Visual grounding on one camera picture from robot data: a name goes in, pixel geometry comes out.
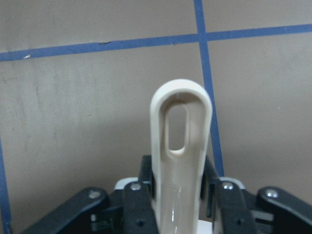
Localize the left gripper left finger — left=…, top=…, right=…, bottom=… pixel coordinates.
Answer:
left=23, top=155, right=158, bottom=234

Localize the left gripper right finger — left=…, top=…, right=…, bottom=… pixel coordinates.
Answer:
left=201, top=158, right=312, bottom=234

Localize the beige plastic dustpan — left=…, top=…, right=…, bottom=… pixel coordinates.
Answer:
left=150, top=79, right=213, bottom=234

